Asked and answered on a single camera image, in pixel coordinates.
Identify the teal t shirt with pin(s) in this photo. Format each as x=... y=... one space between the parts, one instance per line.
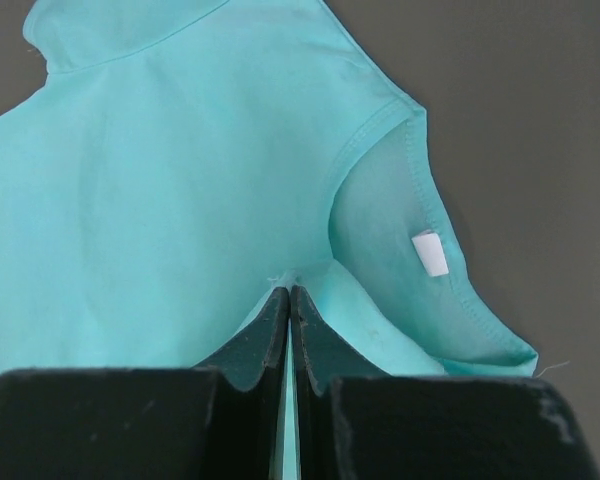
x=185 y=158

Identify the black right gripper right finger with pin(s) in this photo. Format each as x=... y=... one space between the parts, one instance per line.
x=357 y=422

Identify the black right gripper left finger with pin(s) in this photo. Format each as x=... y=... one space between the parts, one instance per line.
x=215 y=420

